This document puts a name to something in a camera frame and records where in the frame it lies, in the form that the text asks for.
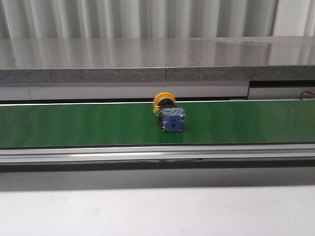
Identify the green conveyor belt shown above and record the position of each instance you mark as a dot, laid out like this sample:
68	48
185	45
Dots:
216	122

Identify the grey stone countertop slab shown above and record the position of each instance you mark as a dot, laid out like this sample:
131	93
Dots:
65	61

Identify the white curtain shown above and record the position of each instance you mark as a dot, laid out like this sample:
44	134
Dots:
155	18

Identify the yellow push button switch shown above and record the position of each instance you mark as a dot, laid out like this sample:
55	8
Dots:
171	117

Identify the grey rear conveyor rail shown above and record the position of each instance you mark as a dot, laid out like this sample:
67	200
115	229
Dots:
148	90

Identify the aluminium conveyor front rail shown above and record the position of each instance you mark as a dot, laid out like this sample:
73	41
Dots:
157	153

